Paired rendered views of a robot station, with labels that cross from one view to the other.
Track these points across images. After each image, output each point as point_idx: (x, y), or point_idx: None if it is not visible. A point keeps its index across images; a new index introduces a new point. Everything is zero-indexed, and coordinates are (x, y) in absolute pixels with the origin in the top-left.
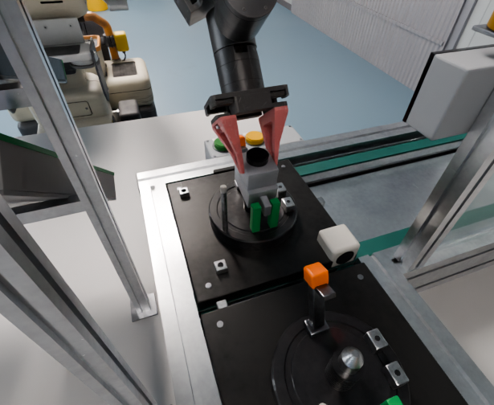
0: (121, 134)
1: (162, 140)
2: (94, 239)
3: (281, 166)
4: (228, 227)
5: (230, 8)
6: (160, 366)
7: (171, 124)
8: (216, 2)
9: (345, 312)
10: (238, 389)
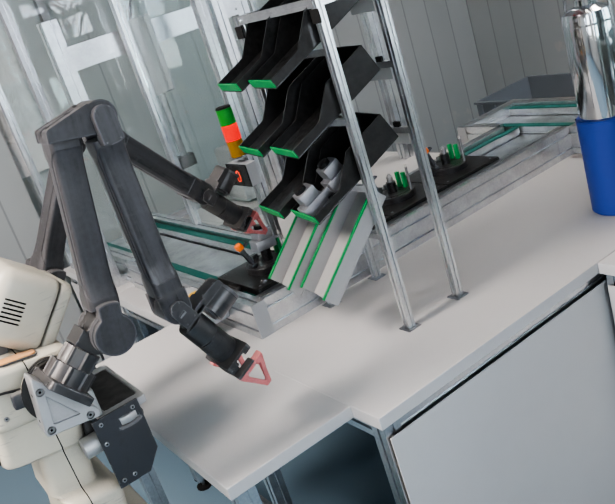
0: (166, 403)
1: (170, 380)
2: (298, 339)
3: (226, 275)
4: None
5: (237, 175)
6: (355, 287)
7: (141, 390)
8: (224, 183)
9: None
10: None
